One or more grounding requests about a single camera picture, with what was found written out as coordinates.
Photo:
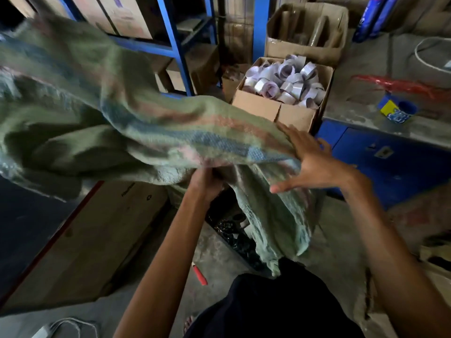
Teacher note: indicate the person's left hand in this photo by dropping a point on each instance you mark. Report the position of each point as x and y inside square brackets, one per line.
[204, 184]

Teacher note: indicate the person's right hand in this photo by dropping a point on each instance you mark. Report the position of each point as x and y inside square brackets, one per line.
[319, 165]

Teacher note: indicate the person's right thumb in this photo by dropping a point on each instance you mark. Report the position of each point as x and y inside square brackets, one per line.
[287, 183]

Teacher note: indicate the person's right little finger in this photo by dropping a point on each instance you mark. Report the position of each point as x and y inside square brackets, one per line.
[325, 144]

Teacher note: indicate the green woven sack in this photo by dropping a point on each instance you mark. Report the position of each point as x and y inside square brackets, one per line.
[116, 112]

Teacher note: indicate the person's left forearm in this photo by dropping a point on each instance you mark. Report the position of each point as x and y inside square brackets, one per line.
[165, 267]

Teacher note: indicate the person's right forearm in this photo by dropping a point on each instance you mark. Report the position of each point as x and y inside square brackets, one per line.
[394, 263]

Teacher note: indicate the cardboard box of label rolls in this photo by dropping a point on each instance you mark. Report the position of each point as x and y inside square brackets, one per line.
[271, 109]

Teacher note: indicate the box of black parts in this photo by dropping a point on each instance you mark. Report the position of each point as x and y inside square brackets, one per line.
[236, 235]

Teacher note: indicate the pile of white label rolls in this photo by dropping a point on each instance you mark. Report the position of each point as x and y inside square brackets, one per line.
[287, 82]

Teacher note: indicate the blue metal cabinet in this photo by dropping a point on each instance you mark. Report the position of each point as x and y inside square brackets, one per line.
[398, 165]

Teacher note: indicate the blue and yellow tape roll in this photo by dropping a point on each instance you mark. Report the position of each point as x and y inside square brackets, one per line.
[398, 109]

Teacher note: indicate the red plastic strip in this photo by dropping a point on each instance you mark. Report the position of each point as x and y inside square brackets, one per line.
[401, 86]

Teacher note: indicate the open brown cardboard box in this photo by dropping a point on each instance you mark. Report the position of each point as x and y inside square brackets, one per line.
[303, 49]

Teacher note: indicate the small cardboard box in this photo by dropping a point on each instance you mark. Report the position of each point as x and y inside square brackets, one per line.
[230, 82]

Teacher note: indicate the person's dark shorts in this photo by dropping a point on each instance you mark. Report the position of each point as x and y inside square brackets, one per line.
[274, 306]

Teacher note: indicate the red utility knife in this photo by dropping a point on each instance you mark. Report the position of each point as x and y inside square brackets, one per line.
[199, 275]

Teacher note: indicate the blue spray cans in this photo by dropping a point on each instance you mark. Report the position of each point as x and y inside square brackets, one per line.
[373, 15]

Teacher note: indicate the low brown cardboard box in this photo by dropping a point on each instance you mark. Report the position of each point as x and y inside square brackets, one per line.
[197, 68]

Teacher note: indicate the person's foot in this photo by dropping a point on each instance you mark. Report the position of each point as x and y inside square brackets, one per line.
[188, 324]

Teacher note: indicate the blue metal shelf rack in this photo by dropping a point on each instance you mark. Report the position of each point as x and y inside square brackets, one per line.
[174, 45]

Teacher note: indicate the large flat cardboard carton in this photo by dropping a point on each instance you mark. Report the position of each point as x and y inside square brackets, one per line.
[88, 242]

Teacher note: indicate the large printed cardboard box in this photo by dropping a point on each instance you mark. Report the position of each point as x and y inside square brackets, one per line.
[125, 15]

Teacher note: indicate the plain cardboard box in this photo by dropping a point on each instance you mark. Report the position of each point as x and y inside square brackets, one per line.
[93, 12]

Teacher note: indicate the blue metal post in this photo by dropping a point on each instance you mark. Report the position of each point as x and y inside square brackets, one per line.
[260, 28]

